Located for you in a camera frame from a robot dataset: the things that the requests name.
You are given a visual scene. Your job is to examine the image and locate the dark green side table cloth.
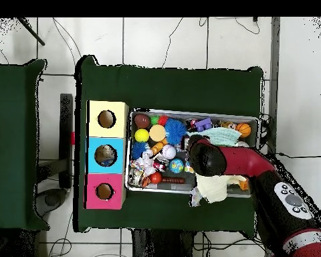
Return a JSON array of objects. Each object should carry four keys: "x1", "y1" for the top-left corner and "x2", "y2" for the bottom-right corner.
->
[{"x1": 0, "y1": 59, "x2": 49, "y2": 232}]

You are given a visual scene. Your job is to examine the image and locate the small blue spiky ball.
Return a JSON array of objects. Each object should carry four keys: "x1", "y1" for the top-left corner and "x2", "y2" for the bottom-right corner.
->
[{"x1": 130, "y1": 141, "x2": 149, "y2": 161}]

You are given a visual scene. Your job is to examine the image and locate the black panel stand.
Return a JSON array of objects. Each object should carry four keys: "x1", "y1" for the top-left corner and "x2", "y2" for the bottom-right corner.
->
[{"x1": 59, "y1": 92, "x2": 74, "y2": 189}]

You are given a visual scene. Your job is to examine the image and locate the cream knitted cloth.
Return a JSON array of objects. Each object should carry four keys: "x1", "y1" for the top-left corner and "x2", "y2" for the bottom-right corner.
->
[{"x1": 195, "y1": 173, "x2": 248, "y2": 203}]

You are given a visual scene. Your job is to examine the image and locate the black cable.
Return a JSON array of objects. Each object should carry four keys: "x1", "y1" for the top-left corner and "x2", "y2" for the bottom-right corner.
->
[{"x1": 275, "y1": 151, "x2": 321, "y2": 159}]

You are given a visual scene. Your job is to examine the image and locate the blue globe print ball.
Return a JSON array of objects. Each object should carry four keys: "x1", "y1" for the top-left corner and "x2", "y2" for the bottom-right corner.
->
[{"x1": 169, "y1": 158, "x2": 185, "y2": 174}]

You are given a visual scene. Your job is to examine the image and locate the shallow clear mesh bin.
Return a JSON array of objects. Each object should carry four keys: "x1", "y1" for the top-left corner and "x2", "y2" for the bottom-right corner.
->
[{"x1": 124, "y1": 108, "x2": 260, "y2": 199}]

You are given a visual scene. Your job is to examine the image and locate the light blue knitted cloth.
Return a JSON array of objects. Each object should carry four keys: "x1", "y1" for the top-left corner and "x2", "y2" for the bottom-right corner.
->
[{"x1": 187, "y1": 126, "x2": 243, "y2": 147}]

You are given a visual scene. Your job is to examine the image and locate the black tripod leg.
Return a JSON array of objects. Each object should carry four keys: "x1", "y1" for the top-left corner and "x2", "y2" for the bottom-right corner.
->
[{"x1": 15, "y1": 17, "x2": 46, "y2": 46}]

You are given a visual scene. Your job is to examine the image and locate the large blue spiky ball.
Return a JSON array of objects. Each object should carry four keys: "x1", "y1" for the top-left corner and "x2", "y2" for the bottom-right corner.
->
[{"x1": 164, "y1": 118, "x2": 188, "y2": 145}]

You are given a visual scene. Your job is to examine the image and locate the white toy baseball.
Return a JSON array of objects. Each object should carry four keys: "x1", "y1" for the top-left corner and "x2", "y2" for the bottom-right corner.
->
[{"x1": 160, "y1": 144, "x2": 177, "y2": 160}]

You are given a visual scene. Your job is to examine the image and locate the orange toy basketball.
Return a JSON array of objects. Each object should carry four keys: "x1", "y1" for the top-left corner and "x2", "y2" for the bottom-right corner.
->
[{"x1": 235, "y1": 122, "x2": 251, "y2": 138}]

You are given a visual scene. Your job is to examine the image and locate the purple plastic block toy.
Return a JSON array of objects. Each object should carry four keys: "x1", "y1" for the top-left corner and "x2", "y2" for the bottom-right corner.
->
[{"x1": 194, "y1": 117, "x2": 213, "y2": 132}]

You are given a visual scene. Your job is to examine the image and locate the yellow ball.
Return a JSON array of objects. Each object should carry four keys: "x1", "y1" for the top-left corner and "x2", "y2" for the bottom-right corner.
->
[{"x1": 134, "y1": 128, "x2": 150, "y2": 143}]

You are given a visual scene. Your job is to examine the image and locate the brown toy football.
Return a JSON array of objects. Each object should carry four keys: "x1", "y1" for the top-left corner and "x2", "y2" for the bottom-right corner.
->
[{"x1": 133, "y1": 114, "x2": 151, "y2": 130}]

